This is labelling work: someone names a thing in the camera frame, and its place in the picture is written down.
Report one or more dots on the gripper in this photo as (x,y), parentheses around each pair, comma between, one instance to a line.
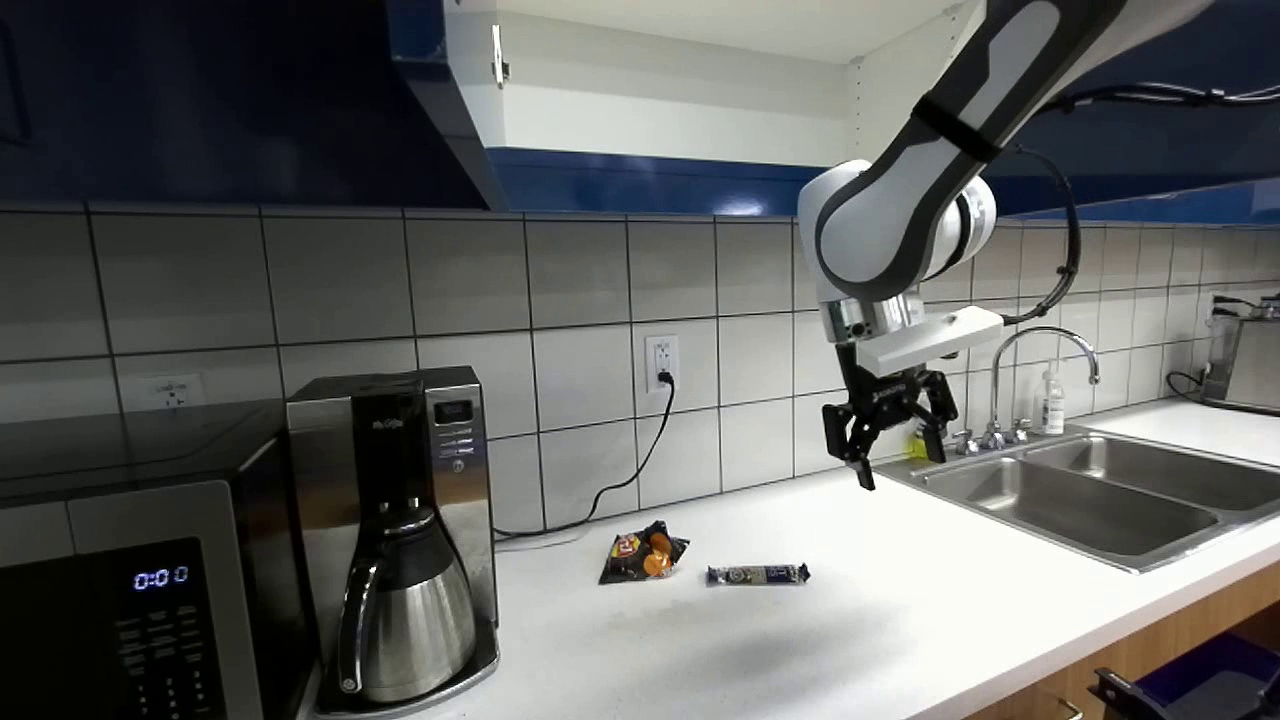
(872,392)

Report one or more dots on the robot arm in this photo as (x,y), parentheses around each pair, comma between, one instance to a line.
(900,215)

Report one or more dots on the chocolate bar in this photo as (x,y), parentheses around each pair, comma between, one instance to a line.
(757,575)

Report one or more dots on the blue cabinet door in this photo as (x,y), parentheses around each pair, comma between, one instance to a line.
(445,100)

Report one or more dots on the yellow sponge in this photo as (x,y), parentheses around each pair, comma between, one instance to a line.
(918,445)

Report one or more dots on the chrome tap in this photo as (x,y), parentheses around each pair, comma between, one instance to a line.
(1000,370)

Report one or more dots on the white soap bottle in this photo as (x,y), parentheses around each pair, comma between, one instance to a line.
(1052,405)

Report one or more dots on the steel double sink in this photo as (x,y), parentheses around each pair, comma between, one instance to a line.
(1100,500)

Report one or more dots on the black snack bag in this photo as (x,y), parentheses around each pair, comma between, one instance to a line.
(640,555)

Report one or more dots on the silver countertop appliance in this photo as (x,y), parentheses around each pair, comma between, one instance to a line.
(1235,350)

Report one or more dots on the black steel coffee maker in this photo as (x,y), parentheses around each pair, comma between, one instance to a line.
(400,450)

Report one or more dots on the steel coffee carafe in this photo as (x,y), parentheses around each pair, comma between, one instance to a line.
(415,610)

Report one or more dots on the steel microwave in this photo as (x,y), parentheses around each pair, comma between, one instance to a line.
(150,560)

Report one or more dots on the white wall socket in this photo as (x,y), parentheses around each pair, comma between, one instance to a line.
(661,362)
(177,392)

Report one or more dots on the dark blue wall cabinet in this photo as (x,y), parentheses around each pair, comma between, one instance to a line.
(200,100)

